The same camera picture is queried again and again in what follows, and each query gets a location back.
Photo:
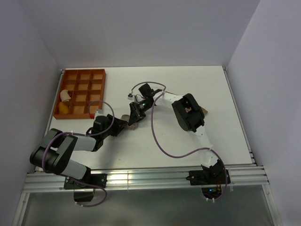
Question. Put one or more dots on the rolled yellow sock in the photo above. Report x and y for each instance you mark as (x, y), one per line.
(63, 108)

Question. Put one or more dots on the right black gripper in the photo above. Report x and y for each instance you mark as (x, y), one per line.
(136, 115)

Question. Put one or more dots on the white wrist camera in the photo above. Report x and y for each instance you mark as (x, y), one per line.
(94, 115)
(130, 95)

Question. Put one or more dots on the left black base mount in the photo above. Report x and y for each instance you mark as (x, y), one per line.
(89, 182)

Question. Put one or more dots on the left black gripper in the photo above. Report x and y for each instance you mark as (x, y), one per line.
(118, 125)

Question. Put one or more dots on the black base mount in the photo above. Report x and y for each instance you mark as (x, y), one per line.
(89, 182)
(207, 177)

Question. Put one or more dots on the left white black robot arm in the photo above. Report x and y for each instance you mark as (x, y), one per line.
(54, 151)

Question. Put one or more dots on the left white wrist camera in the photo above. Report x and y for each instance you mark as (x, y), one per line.
(94, 115)

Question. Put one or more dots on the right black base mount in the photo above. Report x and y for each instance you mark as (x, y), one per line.
(207, 177)

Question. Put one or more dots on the orange compartment tray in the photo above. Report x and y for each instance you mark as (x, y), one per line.
(86, 88)

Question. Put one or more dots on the aluminium frame rail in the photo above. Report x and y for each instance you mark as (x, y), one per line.
(148, 178)

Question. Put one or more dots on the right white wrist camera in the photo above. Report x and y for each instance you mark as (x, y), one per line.
(130, 95)

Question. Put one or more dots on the tan argyle sock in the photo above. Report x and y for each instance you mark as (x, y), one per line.
(204, 111)

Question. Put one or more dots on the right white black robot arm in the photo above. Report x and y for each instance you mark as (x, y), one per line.
(189, 115)

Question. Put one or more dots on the rolled beige sock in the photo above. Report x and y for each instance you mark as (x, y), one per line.
(64, 96)

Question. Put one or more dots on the black box under rail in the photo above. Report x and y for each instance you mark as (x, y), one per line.
(83, 196)

